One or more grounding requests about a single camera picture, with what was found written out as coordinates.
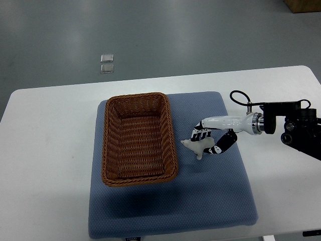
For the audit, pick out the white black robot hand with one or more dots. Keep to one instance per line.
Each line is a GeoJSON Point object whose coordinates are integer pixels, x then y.
{"type": "Point", "coordinates": [232, 124]}

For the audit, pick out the white bear figurine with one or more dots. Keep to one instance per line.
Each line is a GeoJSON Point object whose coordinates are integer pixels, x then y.
{"type": "Point", "coordinates": [198, 146]}

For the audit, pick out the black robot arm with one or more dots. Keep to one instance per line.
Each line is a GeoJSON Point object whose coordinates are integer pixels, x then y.
{"type": "Point", "coordinates": [301, 125]}

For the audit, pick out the brown wicker basket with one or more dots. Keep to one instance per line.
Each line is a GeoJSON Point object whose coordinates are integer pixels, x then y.
{"type": "Point", "coordinates": [138, 141]}

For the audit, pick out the blue quilted mat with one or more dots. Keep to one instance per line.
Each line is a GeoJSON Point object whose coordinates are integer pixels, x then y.
{"type": "Point", "coordinates": [213, 192]}

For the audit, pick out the brown cardboard box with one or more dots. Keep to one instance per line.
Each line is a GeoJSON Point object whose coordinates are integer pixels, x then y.
{"type": "Point", "coordinates": [303, 6]}

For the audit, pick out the lower silver floor plate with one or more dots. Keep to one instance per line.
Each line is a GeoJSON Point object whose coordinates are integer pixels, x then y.
{"type": "Point", "coordinates": [107, 68]}

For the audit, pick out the silver floor plate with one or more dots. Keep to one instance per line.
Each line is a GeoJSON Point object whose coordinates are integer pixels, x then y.
{"type": "Point", "coordinates": [106, 58]}
{"type": "Point", "coordinates": [107, 68]}

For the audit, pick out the upper silver floor plate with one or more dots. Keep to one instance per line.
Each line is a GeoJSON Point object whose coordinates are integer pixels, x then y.
{"type": "Point", "coordinates": [106, 58]}

